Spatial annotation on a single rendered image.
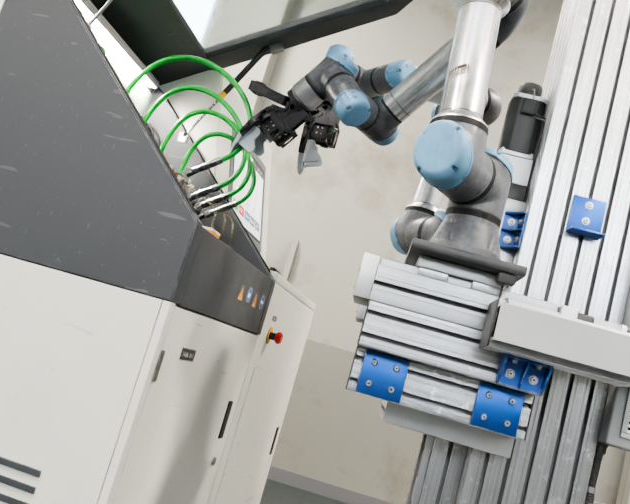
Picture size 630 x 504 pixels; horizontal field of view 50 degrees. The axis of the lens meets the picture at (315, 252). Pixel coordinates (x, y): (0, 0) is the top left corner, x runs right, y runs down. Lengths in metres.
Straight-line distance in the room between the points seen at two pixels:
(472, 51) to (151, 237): 0.72
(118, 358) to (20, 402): 0.21
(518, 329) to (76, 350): 0.81
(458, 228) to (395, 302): 0.20
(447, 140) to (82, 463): 0.89
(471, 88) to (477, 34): 0.12
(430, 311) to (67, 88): 0.87
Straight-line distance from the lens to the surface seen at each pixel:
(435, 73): 1.62
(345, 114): 1.53
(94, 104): 1.48
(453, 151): 1.29
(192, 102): 2.22
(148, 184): 1.37
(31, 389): 1.40
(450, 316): 1.35
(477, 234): 1.38
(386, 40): 5.00
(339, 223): 4.53
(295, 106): 1.66
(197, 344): 1.49
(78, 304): 1.37
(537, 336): 1.25
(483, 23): 1.45
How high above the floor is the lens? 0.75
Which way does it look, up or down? 9 degrees up
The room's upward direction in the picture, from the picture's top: 16 degrees clockwise
